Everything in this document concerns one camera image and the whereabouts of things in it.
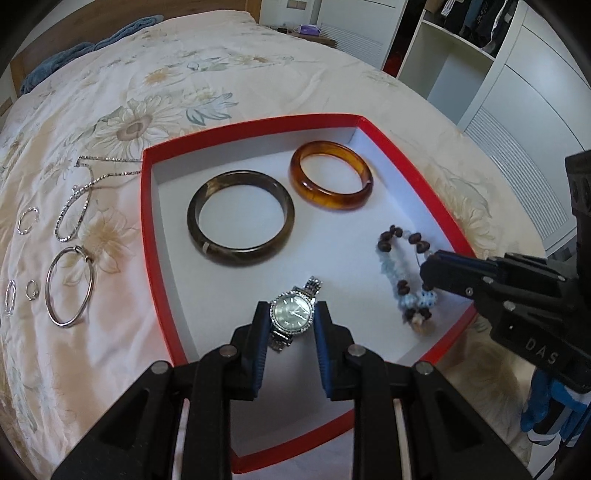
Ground hanging clothes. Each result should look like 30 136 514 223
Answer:
434 0 522 58

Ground person's right hand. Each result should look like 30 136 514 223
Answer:
521 364 591 446

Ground silver chain necklace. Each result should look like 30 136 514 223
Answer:
54 156 144 241

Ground amber bangle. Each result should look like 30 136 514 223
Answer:
289 141 374 212

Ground red jewelry box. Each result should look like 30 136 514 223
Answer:
139 113 478 475

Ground blue brown beaded bracelet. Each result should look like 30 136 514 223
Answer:
376 224 437 334

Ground dark brown bangle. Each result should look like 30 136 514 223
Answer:
187 170 296 266

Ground wooden nightstand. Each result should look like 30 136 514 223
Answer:
268 25 338 49

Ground blue folded towel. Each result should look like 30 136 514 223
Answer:
93 15 163 51
21 41 96 93

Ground white louvered cabinet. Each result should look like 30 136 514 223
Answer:
318 0 409 70

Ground white wardrobe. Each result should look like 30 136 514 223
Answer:
397 0 591 254

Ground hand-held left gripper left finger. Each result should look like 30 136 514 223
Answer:
51 302 271 480

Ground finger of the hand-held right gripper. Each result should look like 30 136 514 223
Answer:
434 250 577 281
419 256 575 325

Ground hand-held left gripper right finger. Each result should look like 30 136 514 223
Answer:
311 302 532 480

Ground large silver hoop bracelet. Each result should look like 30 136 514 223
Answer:
45 246 97 328

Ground medium silver hoop earring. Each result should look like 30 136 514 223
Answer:
17 207 40 235

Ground floral cream bedspread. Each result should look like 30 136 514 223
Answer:
0 11 546 480

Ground silver wrist watch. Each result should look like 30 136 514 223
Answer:
268 275 324 352

